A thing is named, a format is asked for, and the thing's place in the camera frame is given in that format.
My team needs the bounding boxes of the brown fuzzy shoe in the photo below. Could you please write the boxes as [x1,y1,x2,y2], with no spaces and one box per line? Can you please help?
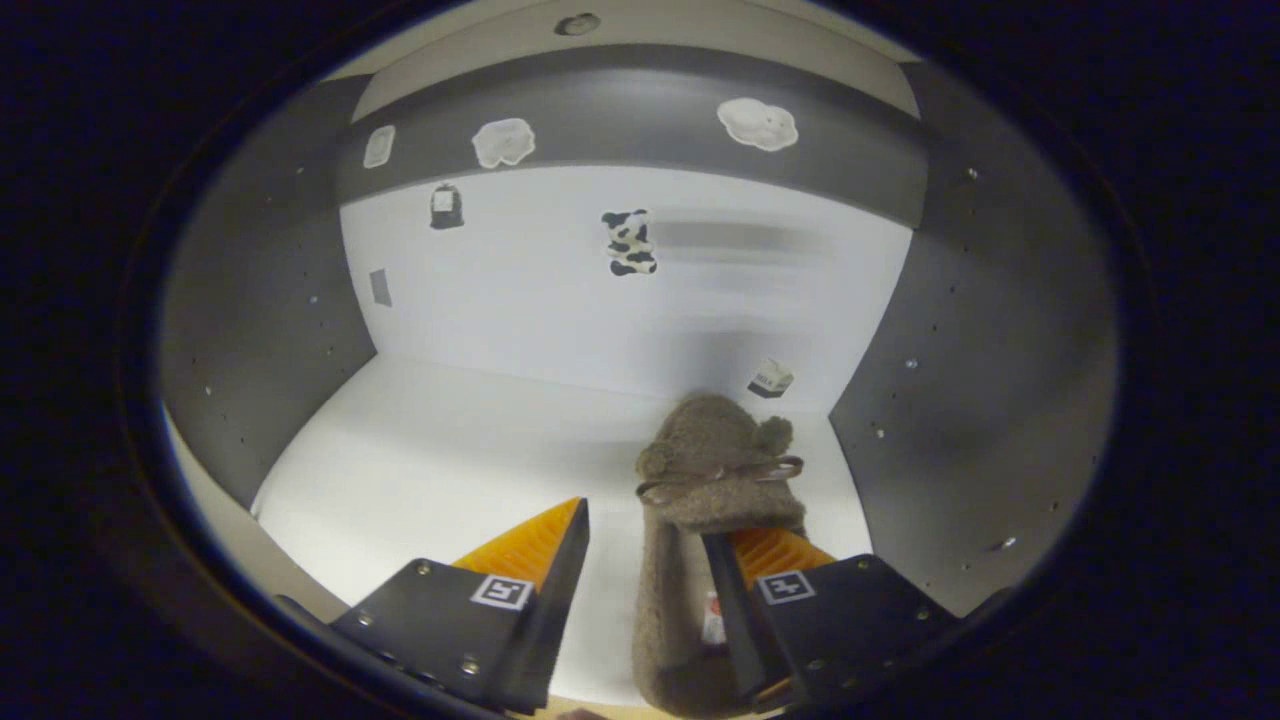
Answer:
[632,392,809,719]

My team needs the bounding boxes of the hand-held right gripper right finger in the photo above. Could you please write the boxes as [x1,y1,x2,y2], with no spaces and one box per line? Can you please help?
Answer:
[702,527,963,713]

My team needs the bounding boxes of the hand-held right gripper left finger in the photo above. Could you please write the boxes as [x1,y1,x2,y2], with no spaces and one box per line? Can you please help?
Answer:
[328,496,591,715]

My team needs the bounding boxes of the white shoe cabinet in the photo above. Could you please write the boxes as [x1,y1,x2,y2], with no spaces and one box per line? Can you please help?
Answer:
[158,0,1121,713]

